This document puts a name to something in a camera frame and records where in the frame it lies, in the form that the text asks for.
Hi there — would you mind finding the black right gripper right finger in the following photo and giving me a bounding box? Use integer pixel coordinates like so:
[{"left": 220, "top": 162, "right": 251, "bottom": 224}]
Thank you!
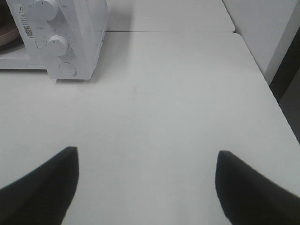
[{"left": 215, "top": 150, "right": 300, "bottom": 225}]

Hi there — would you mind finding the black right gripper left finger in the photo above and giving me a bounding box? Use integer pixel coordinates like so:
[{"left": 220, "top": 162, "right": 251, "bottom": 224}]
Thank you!
[{"left": 0, "top": 147, "right": 78, "bottom": 225}]

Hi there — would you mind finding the pink round plate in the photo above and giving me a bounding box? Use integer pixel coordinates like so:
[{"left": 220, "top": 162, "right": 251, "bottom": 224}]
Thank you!
[{"left": 0, "top": 23, "right": 20, "bottom": 46}]

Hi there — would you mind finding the lower white microwave knob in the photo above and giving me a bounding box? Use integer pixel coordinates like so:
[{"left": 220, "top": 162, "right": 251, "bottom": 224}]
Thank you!
[{"left": 47, "top": 35, "right": 68, "bottom": 57}]

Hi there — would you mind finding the white microwave knob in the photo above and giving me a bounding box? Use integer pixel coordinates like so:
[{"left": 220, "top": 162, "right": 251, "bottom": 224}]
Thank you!
[
  {"left": 47, "top": 35, "right": 68, "bottom": 57},
  {"left": 33, "top": 0, "right": 59, "bottom": 21}
]

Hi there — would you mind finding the white microwave oven body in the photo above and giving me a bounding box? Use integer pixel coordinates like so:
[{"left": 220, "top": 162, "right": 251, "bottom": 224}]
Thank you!
[{"left": 0, "top": 0, "right": 108, "bottom": 80}]

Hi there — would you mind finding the upper white microwave knob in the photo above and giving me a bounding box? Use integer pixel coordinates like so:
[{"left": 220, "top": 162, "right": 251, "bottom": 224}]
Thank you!
[{"left": 33, "top": 0, "right": 59, "bottom": 21}]

